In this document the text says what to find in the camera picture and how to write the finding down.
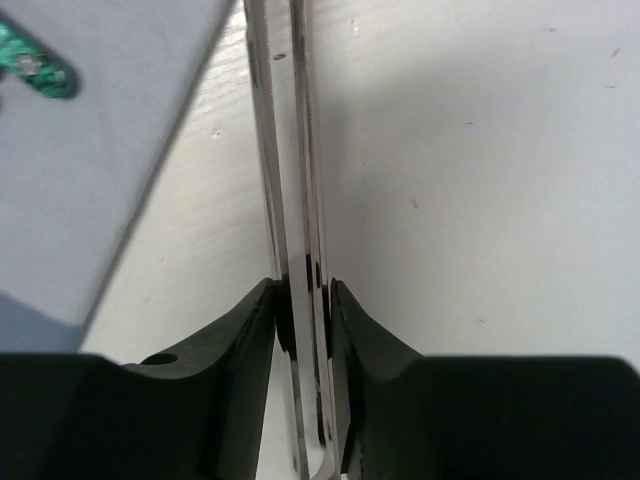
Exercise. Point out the stainless steel tongs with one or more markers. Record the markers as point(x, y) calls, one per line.
point(279, 44)

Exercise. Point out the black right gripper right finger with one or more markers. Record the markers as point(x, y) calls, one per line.
point(403, 415)

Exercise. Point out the green handled spoon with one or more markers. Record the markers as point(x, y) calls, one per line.
point(35, 64)

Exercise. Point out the blue patchwork placemat cloth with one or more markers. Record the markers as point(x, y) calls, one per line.
point(73, 172)

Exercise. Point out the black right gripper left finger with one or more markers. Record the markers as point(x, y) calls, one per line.
point(192, 411)

